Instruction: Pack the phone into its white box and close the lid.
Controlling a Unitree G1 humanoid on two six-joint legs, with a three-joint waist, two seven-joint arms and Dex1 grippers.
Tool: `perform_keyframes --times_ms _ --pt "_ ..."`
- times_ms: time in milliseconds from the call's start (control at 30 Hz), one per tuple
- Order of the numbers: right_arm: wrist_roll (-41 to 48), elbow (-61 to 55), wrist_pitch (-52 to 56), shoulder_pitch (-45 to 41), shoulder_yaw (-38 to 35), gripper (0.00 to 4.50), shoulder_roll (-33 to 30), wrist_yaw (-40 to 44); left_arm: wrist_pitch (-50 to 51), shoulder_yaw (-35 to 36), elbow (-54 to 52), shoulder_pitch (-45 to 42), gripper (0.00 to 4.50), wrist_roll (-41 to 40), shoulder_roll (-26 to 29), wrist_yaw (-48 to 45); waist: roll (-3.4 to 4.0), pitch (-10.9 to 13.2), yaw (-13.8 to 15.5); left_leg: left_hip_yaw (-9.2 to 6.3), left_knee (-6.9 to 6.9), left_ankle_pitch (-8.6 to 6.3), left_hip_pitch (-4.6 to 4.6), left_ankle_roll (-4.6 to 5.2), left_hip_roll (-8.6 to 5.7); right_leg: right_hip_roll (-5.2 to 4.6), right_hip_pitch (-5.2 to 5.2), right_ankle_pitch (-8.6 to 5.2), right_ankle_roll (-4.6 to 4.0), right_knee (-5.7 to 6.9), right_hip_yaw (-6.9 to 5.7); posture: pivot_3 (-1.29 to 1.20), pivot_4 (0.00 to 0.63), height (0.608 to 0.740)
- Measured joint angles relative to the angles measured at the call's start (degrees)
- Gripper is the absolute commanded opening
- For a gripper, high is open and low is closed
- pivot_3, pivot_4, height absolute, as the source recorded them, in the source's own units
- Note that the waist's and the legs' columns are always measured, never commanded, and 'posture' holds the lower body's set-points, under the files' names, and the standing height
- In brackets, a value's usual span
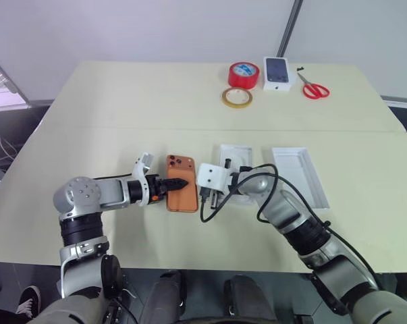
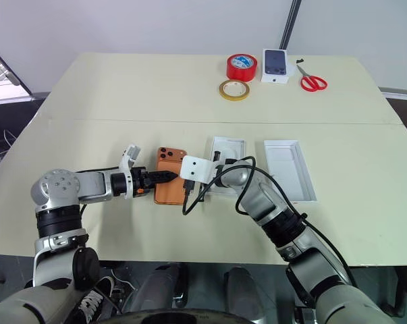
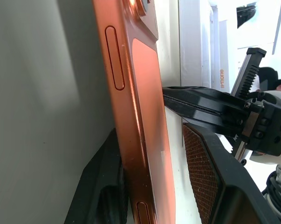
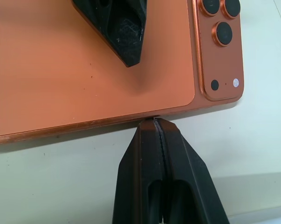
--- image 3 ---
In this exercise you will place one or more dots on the orange smartphone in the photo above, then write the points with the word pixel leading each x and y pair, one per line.
pixel 142 116

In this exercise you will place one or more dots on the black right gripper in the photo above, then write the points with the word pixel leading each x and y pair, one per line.
pixel 268 130

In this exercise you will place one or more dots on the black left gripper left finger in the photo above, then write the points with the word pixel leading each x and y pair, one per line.
pixel 100 182

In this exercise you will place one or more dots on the dark background object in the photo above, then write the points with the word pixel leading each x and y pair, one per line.
pixel 245 12

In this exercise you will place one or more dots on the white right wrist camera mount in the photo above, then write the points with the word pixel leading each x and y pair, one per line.
pixel 274 98

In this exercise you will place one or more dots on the white phone box orange print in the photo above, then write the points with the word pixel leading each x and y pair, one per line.
pixel 200 46

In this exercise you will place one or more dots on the person with black hair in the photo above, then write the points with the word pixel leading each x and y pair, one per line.
pixel 274 78

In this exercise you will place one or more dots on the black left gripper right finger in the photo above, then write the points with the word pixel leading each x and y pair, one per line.
pixel 226 186

